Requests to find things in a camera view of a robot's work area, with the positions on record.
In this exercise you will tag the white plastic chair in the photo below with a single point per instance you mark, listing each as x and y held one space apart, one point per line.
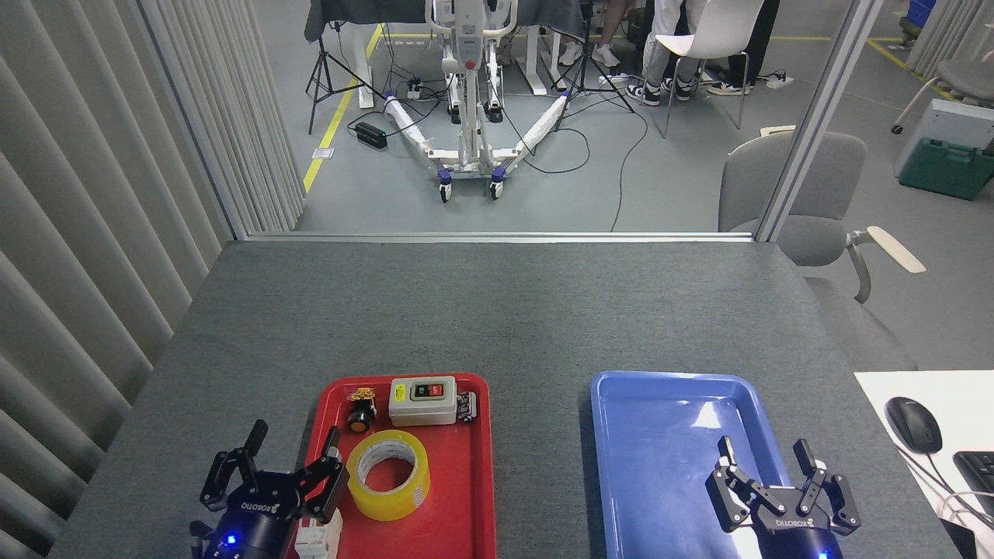
718 35

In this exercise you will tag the white power strip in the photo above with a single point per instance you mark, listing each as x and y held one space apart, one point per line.
415 89
779 80

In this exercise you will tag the black keyboard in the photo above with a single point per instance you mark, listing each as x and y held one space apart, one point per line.
978 477

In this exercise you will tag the black power adapter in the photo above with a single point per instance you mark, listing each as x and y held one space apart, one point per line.
371 136

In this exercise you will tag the black computer mouse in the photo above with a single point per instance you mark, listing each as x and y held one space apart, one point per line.
912 423

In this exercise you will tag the grey office chair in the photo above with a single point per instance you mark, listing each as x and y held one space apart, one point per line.
745 186

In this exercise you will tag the blue bin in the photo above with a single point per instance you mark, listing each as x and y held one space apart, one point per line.
920 14

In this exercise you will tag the yellow tape roll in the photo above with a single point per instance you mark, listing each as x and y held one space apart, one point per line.
365 497

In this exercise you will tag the grey chair white legs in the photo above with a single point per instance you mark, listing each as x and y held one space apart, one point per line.
967 78

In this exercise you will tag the small black terminal block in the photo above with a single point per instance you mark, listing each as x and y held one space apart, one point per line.
466 407

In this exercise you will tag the white desk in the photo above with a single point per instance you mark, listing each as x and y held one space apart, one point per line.
963 404

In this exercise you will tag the grey metal box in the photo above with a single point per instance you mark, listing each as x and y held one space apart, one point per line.
955 120

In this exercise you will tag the white stand on wheels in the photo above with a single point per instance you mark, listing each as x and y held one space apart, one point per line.
470 132

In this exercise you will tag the white floor label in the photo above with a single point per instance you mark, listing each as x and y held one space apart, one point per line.
322 153

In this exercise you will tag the blue plastic tray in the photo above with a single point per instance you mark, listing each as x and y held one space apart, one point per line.
660 481

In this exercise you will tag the person with bare legs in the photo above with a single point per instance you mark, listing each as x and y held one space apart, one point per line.
606 53

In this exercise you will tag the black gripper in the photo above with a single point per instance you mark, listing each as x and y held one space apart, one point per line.
260 520
800 539

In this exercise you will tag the silver frame post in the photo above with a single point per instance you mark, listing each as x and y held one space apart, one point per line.
815 116

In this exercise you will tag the white circuit breaker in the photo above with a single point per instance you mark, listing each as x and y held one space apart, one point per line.
320 539

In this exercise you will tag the black tripod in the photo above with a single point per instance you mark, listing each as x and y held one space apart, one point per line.
584 78
320 70

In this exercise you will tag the person in white trousers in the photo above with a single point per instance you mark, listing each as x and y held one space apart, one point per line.
660 39

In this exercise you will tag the white switch box two buttons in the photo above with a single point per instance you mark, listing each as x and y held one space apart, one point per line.
411 411

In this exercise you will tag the red plastic tray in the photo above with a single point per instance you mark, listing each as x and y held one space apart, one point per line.
458 497

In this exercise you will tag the person in dark trousers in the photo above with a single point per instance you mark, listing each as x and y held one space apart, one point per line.
757 54

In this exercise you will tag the silver frame rail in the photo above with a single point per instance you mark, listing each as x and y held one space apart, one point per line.
497 236

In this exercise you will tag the green tool case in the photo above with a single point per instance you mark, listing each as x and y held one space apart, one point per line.
943 167

